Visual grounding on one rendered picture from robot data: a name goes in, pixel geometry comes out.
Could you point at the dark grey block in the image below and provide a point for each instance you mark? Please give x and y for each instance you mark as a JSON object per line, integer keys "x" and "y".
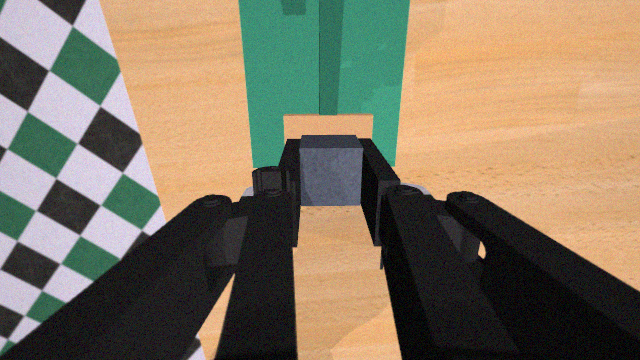
{"x": 330, "y": 170}

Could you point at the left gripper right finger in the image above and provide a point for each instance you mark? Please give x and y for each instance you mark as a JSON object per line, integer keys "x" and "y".
{"x": 553, "y": 302}

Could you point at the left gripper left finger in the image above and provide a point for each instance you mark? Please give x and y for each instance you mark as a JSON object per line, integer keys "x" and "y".
{"x": 152, "y": 303}

